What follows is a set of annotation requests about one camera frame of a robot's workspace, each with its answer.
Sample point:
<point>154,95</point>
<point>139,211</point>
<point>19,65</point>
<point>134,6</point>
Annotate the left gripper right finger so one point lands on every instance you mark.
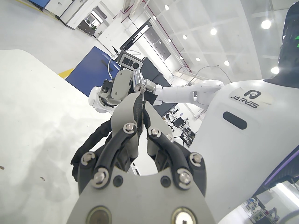
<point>158,122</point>

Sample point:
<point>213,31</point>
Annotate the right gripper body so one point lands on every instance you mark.
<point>106,90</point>

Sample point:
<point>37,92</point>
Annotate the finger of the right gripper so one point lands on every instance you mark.
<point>121,85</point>

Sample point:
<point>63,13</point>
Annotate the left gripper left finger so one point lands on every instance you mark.
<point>121,115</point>

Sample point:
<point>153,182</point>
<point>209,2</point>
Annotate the metal key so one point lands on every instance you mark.
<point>140,114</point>

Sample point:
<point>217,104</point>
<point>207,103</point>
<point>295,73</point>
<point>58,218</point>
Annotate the silver padlock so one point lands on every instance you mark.
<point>140,85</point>

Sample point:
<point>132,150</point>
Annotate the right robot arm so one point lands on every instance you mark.
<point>186,93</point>

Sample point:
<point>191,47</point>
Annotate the robot body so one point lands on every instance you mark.
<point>233,152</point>

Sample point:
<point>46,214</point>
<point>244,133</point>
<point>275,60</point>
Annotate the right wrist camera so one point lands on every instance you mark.
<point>129,61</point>

